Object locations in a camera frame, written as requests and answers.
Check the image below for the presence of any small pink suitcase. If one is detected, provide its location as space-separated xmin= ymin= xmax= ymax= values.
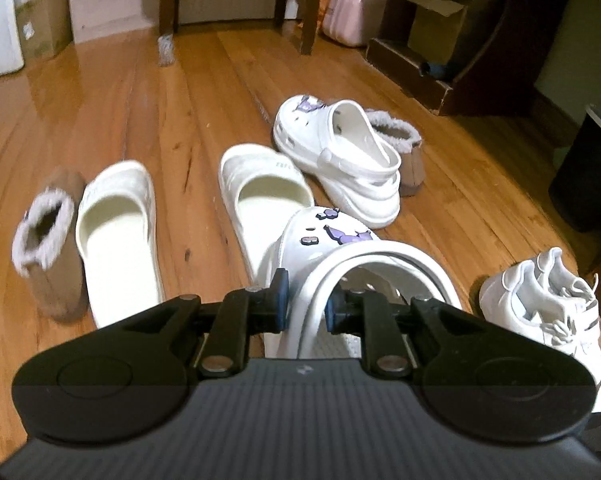
xmin=322 ymin=0 xmax=390 ymax=48

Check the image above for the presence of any white lace-up sneaker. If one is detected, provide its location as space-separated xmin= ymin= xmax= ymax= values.
xmin=533 ymin=247 xmax=601 ymax=386
xmin=479 ymin=260 xmax=581 ymax=361

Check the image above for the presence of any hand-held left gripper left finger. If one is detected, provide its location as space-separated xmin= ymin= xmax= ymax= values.
xmin=123 ymin=269 xmax=288 ymax=380

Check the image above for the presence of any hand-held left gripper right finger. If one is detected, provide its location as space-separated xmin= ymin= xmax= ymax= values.
xmin=325 ymin=292 xmax=486 ymax=380

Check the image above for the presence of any brown fleece-lined slipper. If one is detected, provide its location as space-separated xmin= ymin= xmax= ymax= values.
xmin=363 ymin=107 xmax=427 ymax=197
xmin=11 ymin=167 xmax=90 ymax=324

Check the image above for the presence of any open cardboard box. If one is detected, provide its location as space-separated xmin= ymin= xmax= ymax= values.
xmin=405 ymin=0 xmax=484 ymax=64

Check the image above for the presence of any closed cardboard box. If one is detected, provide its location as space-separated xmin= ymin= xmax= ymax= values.
xmin=18 ymin=0 xmax=74 ymax=63

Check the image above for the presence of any dark wooden cabinet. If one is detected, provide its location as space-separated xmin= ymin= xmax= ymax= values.
xmin=365 ymin=0 xmax=579 ymax=117

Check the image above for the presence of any light wooden board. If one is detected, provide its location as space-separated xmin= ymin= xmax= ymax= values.
xmin=66 ymin=0 xmax=164 ymax=44

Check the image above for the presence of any cream slide sandal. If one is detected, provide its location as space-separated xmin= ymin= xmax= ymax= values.
xmin=218 ymin=144 xmax=315 ymax=288
xmin=75 ymin=160 xmax=167 ymax=329

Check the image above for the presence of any dark blue tube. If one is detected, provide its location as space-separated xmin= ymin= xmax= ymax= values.
xmin=419 ymin=60 xmax=455 ymax=80

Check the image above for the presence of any clear plastic wrap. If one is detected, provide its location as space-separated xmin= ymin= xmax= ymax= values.
xmin=156 ymin=34 xmax=176 ymax=67

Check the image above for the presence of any white clog with charms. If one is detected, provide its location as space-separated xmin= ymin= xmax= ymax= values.
xmin=273 ymin=95 xmax=402 ymax=229
xmin=258 ymin=206 xmax=465 ymax=361

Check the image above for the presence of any black bin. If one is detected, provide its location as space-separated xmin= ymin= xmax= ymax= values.
xmin=548 ymin=104 xmax=601 ymax=235

